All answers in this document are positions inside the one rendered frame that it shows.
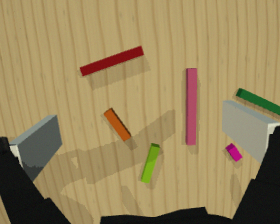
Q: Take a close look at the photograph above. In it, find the pink rod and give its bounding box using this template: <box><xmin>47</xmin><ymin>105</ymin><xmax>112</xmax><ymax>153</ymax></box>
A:
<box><xmin>186</xmin><ymin>68</ymin><xmax>197</xmax><ymax>145</ymax></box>

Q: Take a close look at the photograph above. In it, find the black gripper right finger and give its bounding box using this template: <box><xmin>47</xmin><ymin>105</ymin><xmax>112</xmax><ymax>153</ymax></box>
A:
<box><xmin>222</xmin><ymin>100</ymin><xmax>280</xmax><ymax>224</ymax></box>

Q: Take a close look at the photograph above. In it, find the magenta rod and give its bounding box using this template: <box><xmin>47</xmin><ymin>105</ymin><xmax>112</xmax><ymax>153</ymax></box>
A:
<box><xmin>226</xmin><ymin>143</ymin><xmax>242</xmax><ymax>162</ymax></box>

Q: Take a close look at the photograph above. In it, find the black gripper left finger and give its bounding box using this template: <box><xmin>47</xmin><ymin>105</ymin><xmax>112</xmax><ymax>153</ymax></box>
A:
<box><xmin>0</xmin><ymin>115</ymin><xmax>71</xmax><ymax>224</ymax></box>

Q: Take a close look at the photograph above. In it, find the red rod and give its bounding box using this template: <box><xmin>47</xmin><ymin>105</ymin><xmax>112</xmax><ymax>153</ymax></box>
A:
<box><xmin>80</xmin><ymin>46</ymin><xmax>144</xmax><ymax>76</ymax></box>

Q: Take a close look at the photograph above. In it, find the orange rod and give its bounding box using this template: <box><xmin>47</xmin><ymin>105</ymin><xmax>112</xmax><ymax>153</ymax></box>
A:
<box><xmin>104</xmin><ymin>108</ymin><xmax>131</xmax><ymax>141</ymax></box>

